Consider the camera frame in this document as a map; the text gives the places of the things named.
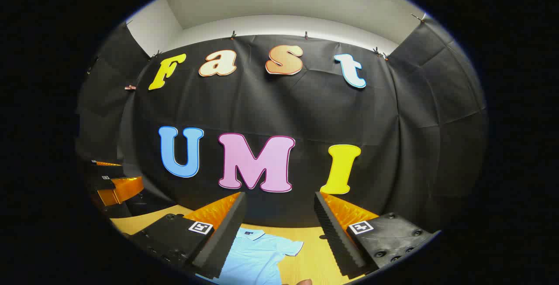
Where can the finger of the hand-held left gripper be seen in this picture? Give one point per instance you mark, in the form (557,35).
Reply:
(107,164)
(124,189)

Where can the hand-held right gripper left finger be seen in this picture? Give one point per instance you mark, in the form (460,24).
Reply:
(227,232)

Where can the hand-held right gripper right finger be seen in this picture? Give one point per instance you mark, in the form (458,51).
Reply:
(334,232)

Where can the light blue T-shirt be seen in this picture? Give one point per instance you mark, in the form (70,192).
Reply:
(257,256)

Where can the black backdrop cloth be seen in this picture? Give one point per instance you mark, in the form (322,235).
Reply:
(305,110)

